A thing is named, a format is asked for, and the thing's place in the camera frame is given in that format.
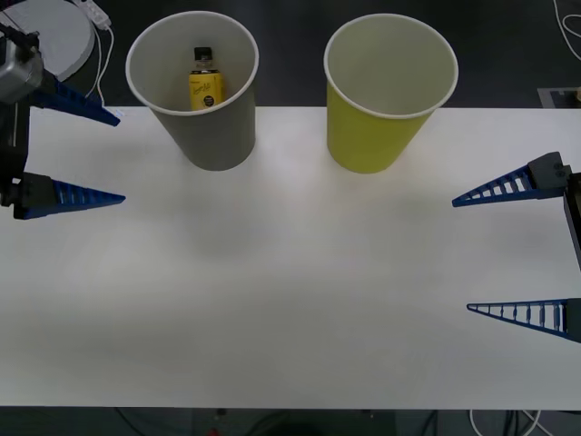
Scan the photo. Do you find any grey plastic bin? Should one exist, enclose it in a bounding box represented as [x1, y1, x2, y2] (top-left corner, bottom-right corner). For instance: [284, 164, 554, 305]
[125, 12, 261, 173]

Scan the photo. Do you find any yellow bottle with black cap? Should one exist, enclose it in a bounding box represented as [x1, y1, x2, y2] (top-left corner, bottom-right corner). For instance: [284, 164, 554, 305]
[187, 46, 226, 112]

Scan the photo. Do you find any white looped cable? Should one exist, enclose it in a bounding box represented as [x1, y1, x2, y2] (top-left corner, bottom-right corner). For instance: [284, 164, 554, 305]
[553, 0, 581, 60]

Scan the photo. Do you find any round grey base plate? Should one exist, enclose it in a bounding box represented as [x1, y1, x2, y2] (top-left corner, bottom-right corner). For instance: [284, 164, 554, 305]
[0, 0, 96, 84]

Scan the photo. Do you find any white power strip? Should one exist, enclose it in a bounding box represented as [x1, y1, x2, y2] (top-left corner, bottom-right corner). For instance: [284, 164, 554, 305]
[74, 0, 113, 29]

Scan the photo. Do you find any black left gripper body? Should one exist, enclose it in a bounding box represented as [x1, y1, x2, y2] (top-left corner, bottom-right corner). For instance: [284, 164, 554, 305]
[0, 104, 31, 208]

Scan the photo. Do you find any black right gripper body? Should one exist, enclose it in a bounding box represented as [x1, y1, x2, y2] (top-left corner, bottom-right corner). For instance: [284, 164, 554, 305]
[562, 172, 581, 269]

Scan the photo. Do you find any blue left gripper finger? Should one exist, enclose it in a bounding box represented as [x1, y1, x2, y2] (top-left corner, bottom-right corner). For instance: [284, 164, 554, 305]
[12, 172, 127, 221]
[30, 71, 123, 128]

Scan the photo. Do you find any white floor cable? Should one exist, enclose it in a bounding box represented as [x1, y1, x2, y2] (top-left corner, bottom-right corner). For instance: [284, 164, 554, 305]
[468, 408, 546, 436]

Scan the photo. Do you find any yellow-green plastic bin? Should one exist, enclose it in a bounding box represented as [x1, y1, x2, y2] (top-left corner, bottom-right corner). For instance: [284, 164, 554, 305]
[323, 13, 459, 174]

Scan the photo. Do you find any grey floor box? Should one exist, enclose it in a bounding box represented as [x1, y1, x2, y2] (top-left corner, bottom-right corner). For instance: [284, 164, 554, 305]
[537, 85, 581, 109]

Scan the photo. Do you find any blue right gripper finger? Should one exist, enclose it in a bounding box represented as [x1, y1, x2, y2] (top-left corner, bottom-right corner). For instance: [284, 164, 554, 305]
[451, 152, 574, 209]
[467, 298, 581, 345]

